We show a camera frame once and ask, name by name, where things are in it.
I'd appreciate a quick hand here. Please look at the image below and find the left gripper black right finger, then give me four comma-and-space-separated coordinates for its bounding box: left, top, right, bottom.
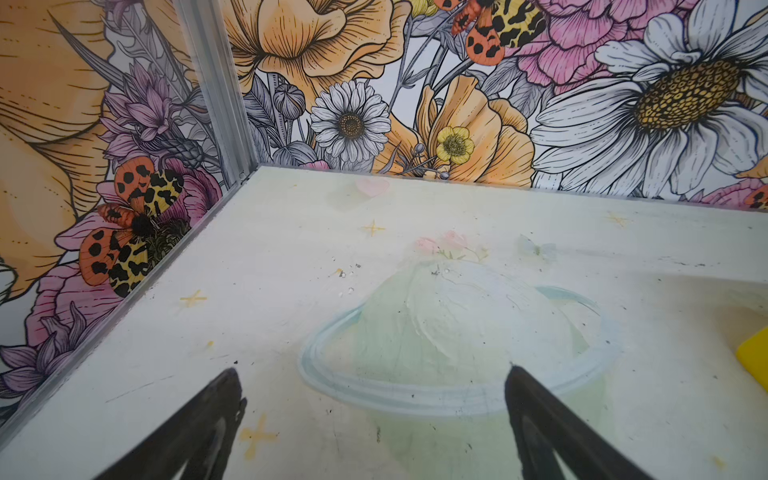
504, 366, 651, 480

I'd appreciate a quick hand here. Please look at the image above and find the aluminium corner post left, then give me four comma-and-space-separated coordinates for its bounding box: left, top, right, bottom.
175, 0, 258, 186

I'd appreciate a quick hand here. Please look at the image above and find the yellow plastic bin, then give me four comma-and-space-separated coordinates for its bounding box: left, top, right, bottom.
736, 327, 768, 391

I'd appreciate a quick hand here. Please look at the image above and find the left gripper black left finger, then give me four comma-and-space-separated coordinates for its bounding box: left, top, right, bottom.
97, 368, 247, 479

